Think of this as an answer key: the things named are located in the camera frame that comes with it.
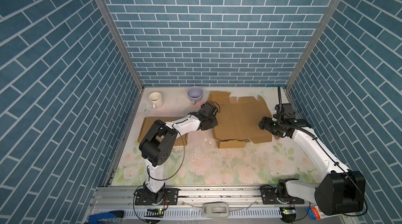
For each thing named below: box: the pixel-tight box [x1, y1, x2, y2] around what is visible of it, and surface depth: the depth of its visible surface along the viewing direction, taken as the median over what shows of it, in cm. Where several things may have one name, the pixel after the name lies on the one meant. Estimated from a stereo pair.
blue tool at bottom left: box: [86, 212, 122, 224], surface depth 68 cm
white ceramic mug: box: [148, 91, 164, 110], surface depth 105 cm
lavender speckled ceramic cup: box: [186, 86, 204, 106], surface depth 114 cm
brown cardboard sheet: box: [206, 91, 273, 149], surface depth 110 cm
